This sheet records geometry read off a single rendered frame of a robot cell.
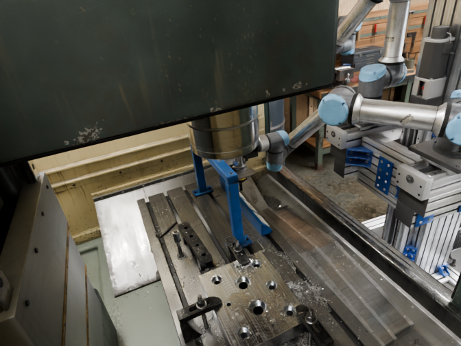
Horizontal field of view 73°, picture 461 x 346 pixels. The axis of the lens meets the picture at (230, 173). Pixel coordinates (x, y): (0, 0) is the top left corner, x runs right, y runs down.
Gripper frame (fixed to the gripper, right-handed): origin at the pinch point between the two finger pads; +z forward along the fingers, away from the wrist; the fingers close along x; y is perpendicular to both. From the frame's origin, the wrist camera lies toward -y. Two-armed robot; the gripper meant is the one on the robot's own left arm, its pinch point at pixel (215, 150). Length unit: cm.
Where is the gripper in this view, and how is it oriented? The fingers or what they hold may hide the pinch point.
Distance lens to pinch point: 133.4
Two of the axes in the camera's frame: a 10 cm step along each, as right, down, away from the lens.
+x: -4.0, -4.3, 8.1
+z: -9.1, 2.4, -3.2
